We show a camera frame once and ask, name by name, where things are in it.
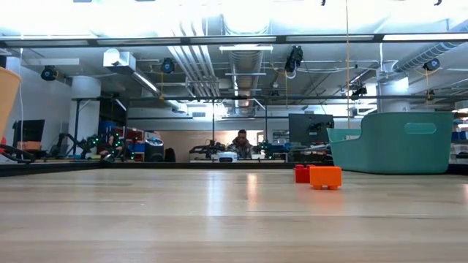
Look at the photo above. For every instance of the black tower fan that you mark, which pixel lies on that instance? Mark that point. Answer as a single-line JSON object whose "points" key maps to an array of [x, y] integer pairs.
{"points": [[154, 151]]}

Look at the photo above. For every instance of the small orange toy brick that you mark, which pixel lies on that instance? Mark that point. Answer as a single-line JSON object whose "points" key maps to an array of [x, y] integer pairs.
{"points": [[325, 177]]}

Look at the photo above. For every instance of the background black robot arm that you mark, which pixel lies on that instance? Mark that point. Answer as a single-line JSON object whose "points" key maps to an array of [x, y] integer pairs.
{"points": [[204, 149]]}

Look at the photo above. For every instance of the small red toy brick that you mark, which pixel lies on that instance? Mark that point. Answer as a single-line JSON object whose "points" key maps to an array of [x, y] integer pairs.
{"points": [[301, 174]]}

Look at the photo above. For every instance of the person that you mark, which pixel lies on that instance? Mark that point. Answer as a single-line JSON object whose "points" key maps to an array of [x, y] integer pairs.
{"points": [[241, 144]]}

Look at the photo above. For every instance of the shelf with coloured bins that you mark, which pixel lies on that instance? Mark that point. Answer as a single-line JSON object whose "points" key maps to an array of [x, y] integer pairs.
{"points": [[128, 133]]}

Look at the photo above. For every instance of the blue black hanging reel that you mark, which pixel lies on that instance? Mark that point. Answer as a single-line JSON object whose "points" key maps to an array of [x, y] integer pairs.
{"points": [[48, 73], [167, 65], [431, 64]]}

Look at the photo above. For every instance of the black computer monitor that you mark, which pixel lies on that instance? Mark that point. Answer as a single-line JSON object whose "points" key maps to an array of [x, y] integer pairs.
{"points": [[29, 131]]}

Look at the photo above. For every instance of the teal plastic bin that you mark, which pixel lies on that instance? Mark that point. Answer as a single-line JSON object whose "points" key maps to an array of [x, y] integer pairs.
{"points": [[395, 146]]}

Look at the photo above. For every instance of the white round column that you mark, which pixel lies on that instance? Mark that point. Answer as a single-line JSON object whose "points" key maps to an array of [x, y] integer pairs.
{"points": [[86, 109], [395, 95]]}

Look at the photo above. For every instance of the black aluminium rig frame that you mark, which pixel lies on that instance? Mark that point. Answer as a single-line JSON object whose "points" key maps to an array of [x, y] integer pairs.
{"points": [[55, 168]]}

